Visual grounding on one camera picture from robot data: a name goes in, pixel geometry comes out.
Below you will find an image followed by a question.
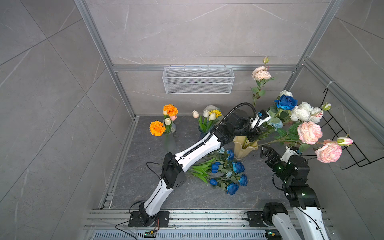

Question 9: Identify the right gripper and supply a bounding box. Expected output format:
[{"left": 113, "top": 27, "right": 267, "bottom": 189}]
[{"left": 259, "top": 144, "right": 290, "bottom": 185}]

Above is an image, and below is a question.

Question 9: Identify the blue rose vase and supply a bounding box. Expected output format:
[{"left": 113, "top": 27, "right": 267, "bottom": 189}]
[
  {"left": 227, "top": 150, "right": 235, "bottom": 162},
  {"left": 257, "top": 94, "right": 298, "bottom": 133}
]

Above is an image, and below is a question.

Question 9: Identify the cream wavy glass vase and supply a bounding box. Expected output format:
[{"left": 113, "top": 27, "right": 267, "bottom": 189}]
[{"left": 233, "top": 136, "right": 259, "bottom": 160}]

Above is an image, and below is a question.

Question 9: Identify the blue rose low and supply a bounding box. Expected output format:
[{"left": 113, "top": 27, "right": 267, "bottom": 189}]
[{"left": 238, "top": 175, "right": 248, "bottom": 186}]

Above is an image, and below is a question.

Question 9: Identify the blue rose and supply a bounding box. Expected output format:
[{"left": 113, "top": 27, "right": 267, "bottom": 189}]
[
  {"left": 217, "top": 182, "right": 240, "bottom": 195},
  {"left": 233, "top": 162, "right": 245, "bottom": 174}
]

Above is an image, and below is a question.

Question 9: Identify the blue tulip vase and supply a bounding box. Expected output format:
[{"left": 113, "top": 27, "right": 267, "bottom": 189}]
[
  {"left": 192, "top": 173, "right": 218, "bottom": 186},
  {"left": 211, "top": 162, "right": 222, "bottom": 174}
]

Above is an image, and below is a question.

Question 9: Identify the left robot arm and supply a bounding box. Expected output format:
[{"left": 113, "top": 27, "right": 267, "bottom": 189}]
[{"left": 126, "top": 103, "right": 272, "bottom": 228}]

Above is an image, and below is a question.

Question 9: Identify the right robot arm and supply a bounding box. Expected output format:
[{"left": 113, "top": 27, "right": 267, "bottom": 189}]
[{"left": 261, "top": 146, "right": 329, "bottom": 240}]

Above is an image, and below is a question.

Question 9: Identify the yellow sunflower centre vase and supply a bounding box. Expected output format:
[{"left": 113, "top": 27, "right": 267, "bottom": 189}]
[{"left": 210, "top": 110, "right": 222, "bottom": 118}]

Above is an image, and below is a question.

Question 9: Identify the blue purple ribbed vase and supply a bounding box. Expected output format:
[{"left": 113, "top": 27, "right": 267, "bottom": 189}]
[{"left": 198, "top": 126, "right": 215, "bottom": 140}]

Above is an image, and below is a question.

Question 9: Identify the clear glass vase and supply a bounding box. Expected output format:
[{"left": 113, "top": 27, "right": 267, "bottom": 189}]
[{"left": 164, "top": 132, "right": 177, "bottom": 153}]

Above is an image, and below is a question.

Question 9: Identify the white rose cluster right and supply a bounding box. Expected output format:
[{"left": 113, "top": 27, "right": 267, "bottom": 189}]
[{"left": 290, "top": 102, "right": 324, "bottom": 124}]

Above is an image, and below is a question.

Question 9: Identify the peach carnation top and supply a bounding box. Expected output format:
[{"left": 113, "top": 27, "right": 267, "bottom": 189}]
[{"left": 252, "top": 66, "right": 272, "bottom": 81}]

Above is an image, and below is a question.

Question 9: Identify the pink carnation pair right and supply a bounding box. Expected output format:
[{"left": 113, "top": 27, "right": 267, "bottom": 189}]
[{"left": 297, "top": 122, "right": 342, "bottom": 164}]

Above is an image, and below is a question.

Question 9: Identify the orange marigold upper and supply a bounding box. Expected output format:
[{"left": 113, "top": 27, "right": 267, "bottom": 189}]
[{"left": 163, "top": 104, "right": 178, "bottom": 117}]

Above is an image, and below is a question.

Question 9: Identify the orange marigold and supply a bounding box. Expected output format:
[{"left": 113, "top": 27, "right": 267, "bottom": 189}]
[
  {"left": 163, "top": 104, "right": 178, "bottom": 117},
  {"left": 150, "top": 121, "right": 166, "bottom": 137}
]

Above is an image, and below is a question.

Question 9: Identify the orange marigold lower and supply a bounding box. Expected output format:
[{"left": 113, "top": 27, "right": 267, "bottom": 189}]
[{"left": 150, "top": 121, "right": 166, "bottom": 137}]

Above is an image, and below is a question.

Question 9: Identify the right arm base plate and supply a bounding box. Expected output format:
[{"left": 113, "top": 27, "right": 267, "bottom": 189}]
[{"left": 244, "top": 211, "right": 268, "bottom": 228}]

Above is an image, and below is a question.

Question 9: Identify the black wire hook rack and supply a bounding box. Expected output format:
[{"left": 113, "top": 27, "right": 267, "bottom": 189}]
[{"left": 321, "top": 89, "right": 384, "bottom": 171}]

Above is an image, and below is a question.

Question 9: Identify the white wire wall basket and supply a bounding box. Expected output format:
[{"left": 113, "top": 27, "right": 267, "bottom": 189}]
[{"left": 162, "top": 67, "right": 235, "bottom": 95}]

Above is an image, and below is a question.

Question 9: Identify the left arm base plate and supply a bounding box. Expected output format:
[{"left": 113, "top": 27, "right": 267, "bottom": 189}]
[{"left": 128, "top": 211, "right": 170, "bottom": 228}]

